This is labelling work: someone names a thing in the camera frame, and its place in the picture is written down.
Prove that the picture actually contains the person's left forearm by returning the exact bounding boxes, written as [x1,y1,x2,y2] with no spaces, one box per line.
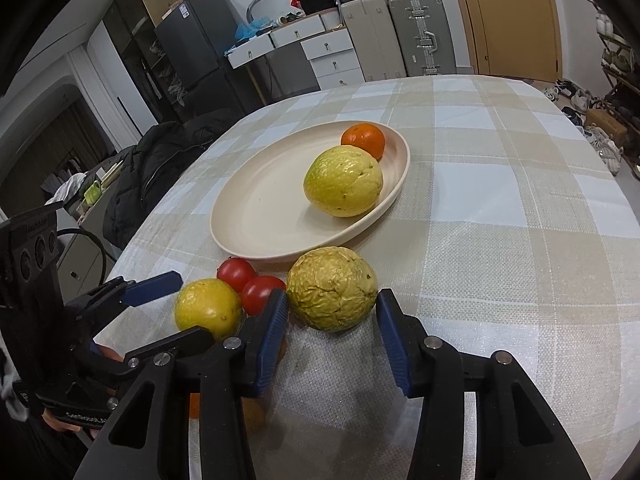
[0,400,96,480]

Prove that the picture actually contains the white desk with drawers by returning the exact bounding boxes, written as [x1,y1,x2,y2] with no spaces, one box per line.
[227,12,366,106]

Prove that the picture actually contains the red tomato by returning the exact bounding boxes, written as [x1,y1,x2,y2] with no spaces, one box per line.
[216,257,257,292]
[241,275,287,317]

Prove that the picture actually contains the large smooth yellow citrus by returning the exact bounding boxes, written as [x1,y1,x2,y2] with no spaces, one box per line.
[303,145,385,218]

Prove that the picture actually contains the silver suitcase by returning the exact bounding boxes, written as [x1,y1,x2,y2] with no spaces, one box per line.
[388,0,457,77]

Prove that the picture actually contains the beige suitcase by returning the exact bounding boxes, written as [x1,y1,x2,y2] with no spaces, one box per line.
[340,0,407,83]

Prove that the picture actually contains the curved silver tube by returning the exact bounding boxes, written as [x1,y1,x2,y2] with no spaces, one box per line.
[246,0,301,26]

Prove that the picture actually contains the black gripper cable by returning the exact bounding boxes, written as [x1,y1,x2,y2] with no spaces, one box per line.
[57,228,118,281]

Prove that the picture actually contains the white grey cloth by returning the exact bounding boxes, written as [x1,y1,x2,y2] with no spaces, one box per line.
[45,172,88,206]

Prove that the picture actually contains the wooden door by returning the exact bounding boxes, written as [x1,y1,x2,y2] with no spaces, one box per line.
[445,0,563,83]

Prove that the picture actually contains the blue plastic bag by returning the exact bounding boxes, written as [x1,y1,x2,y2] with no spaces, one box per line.
[235,17,273,41]

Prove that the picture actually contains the small yellow green citrus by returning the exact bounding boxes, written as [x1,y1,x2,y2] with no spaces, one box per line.
[174,278,244,341]

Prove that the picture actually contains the brown cardboard box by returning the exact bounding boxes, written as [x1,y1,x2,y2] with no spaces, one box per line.
[585,109,628,143]

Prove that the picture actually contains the person's left hand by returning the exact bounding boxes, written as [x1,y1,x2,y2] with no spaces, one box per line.
[42,407,88,433]

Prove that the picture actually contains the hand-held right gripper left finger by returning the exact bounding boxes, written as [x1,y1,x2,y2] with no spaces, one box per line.
[75,287,290,480]

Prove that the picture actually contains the low white cabinet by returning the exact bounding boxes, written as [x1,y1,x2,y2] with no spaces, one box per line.
[55,205,118,306]

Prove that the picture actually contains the black puffer jacket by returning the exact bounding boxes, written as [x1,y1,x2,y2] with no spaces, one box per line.
[102,115,241,251]

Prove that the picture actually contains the plaid beige tablecloth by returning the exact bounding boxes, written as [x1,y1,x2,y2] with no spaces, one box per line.
[92,74,640,480]

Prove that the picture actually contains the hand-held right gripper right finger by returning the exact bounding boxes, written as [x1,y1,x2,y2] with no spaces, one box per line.
[376,288,593,480]

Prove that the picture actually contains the cream round plate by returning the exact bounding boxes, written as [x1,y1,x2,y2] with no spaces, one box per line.
[210,121,411,261]

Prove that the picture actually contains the dark glass cabinet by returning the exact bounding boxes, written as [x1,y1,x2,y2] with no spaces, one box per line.
[102,0,186,126]

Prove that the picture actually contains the dark grey refrigerator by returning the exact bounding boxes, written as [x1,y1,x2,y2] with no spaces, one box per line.
[154,0,261,123]

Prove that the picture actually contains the black bag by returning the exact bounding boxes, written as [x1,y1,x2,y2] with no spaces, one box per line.
[300,0,341,15]

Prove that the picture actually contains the wrinkled yellow citrus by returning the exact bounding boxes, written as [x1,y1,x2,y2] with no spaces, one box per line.
[286,246,378,332]

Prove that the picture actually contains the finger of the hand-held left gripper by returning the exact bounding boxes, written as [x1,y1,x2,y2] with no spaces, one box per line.
[106,326,216,376]
[65,271,183,326]

